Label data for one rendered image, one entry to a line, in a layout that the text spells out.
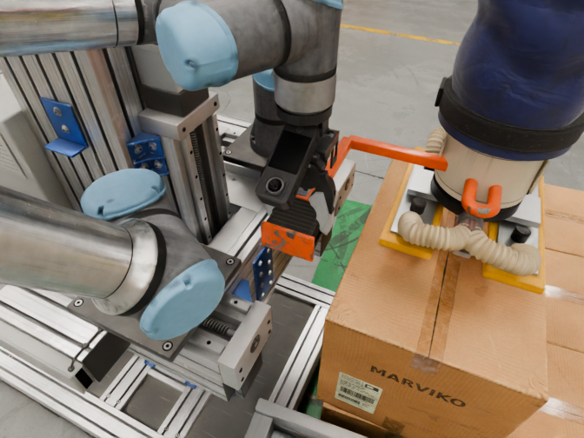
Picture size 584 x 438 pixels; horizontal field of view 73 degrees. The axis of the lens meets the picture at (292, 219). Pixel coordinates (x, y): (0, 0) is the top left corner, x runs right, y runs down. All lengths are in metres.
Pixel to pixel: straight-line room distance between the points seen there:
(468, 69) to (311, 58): 0.30
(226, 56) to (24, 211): 0.23
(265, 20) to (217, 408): 1.32
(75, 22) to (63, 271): 0.24
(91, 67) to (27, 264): 0.39
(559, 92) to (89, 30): 0.59
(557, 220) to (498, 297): 0.96
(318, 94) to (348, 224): 1.86
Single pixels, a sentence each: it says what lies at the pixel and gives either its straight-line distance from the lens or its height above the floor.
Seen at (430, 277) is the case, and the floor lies 0.94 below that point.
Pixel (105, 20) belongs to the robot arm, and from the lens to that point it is 0.48.
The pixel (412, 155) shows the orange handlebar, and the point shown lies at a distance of 0.79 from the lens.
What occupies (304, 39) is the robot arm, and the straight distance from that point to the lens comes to 0.44.
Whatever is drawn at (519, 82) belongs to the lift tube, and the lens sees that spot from 0.66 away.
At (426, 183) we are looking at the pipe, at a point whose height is 1.10.
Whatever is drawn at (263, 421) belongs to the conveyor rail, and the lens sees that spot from 1.09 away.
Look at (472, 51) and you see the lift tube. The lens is 0.68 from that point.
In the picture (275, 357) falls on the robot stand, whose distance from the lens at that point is 1.58.
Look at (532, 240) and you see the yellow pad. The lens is 0.87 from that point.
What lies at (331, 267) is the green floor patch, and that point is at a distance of 2.09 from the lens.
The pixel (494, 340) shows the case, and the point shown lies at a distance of 0.87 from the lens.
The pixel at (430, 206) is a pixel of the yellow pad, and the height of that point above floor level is 1.08.
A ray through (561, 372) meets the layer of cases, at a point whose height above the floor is 0.54.
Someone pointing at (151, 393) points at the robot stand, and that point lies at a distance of 1.61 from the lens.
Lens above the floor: 1.63
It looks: 45 degrees down
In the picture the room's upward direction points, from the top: straight up
